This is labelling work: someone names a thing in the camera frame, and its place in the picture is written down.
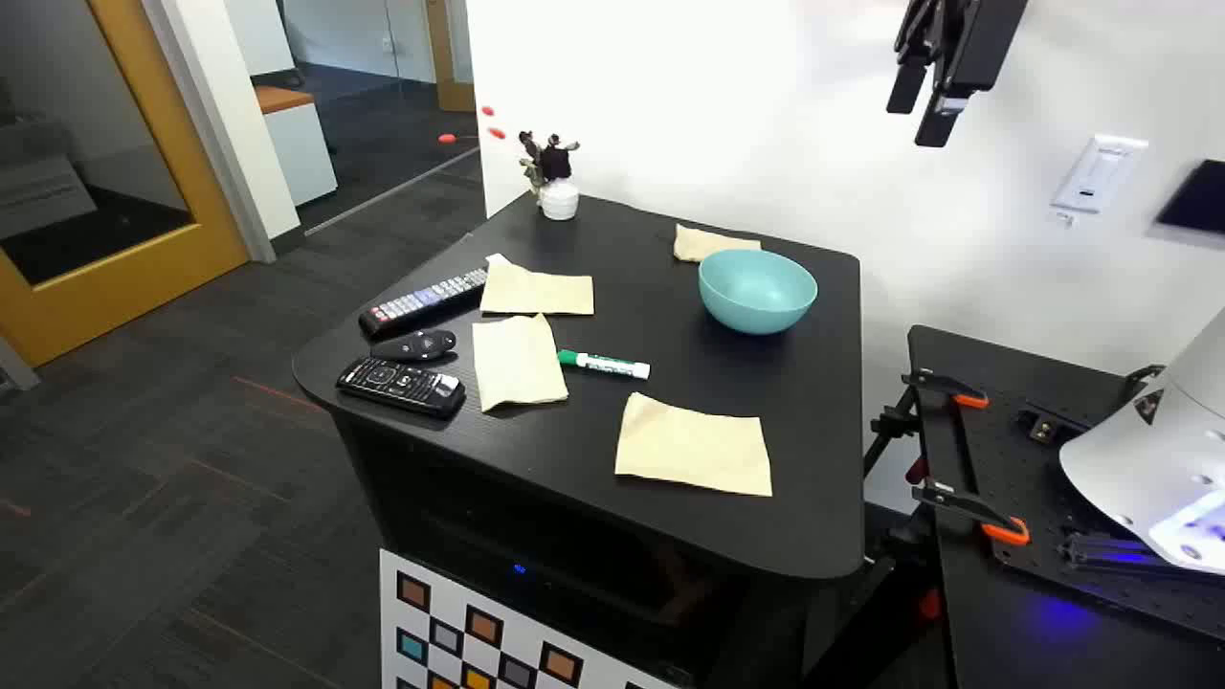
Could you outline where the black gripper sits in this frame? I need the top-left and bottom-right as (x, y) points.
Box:
(886, 0), (1033, 153)

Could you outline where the green marker white cap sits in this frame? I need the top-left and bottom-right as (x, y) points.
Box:
(557, 343), (654, 388)

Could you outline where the teal bowl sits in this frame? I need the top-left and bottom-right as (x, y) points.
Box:
(693, 246), (824, 340)

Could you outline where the beige napkin small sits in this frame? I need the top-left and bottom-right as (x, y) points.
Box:
(670, 223), (767, 268)

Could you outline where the beige napkin large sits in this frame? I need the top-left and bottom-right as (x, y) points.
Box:
(614, 390), (776, 501)

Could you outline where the beige napkin rectangular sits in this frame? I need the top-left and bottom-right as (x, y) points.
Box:
(478, 250), (598, 321)

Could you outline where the beige napkin creased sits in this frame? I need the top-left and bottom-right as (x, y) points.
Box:
(473, 315), (575, 416)

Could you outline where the black table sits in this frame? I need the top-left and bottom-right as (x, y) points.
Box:
(289, 190), (873, 689)

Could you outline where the black robot mounting stand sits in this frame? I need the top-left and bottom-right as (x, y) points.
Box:
(863, 321), (1225, 689)

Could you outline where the long remote with grey buttons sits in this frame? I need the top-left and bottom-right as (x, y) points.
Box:
(358, 263), (490, 340)

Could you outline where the small oval black remote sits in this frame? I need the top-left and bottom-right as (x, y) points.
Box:
(368, 326), (462, 367)

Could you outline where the wide black remote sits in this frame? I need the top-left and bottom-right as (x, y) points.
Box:
(335, 356), (473, 423)

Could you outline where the white cabinet with wood top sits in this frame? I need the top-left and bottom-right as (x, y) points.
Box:
(251, 80), (344, 210)

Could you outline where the colour checker calibration board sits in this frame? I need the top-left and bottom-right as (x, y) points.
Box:
(374, 543), (682, 689)

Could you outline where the orange framed glass door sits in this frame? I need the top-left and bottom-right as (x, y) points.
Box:
(0, 0), (253, 371)

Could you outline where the white wall switch plate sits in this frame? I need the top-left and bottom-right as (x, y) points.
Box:
(1049, 130), (1153, 223)

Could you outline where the orange handled black clamp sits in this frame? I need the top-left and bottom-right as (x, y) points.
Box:
(899, 365), (997, 416)
(912, 474), (1038, 554)

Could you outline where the black wall panel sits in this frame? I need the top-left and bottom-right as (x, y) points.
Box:
(1153, 157), (1225, 237)

